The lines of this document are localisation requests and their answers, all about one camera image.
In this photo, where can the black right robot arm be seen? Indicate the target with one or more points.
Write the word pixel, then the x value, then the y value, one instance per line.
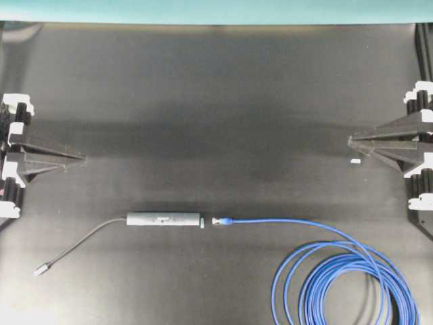
pixel 423 48

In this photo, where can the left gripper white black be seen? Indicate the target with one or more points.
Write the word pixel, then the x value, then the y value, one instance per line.
pixel 13 142

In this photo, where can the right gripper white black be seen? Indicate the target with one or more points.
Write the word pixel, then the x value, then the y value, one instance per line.
pixel 404 155

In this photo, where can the grey Anker USB hub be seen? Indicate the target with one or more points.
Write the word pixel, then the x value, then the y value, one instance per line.
pixel 146 219

